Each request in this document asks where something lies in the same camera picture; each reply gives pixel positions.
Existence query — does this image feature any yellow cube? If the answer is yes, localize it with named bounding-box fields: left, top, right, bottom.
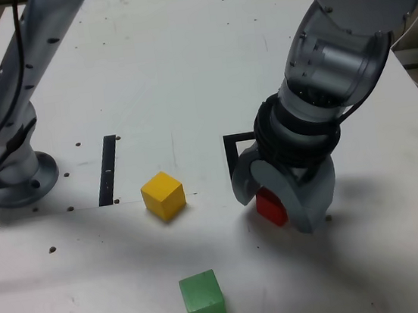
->
left=138, top=168, right=189, bottom=224

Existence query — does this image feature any black tape strip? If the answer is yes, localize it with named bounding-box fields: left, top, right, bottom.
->
left=90, top=134, right=125, bottom=208

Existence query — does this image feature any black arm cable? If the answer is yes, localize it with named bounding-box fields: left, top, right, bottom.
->
left=0, top=0, right=404, bottom=179

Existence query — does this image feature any black tape square outline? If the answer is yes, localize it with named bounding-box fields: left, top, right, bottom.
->
left=222, top=130, right=266, bottom=192

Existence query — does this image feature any red cube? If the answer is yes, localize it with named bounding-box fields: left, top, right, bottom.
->
left=254, top=185, right=290, bottom=230

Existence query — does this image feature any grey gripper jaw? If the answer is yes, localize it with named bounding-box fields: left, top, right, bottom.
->
left=249, top=147, right=344, bottom=241
left=226, top=145, right=267, bottom=208

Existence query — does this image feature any green cube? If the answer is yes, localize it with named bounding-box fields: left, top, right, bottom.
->
left=177, top=268, right=228, bottom=313

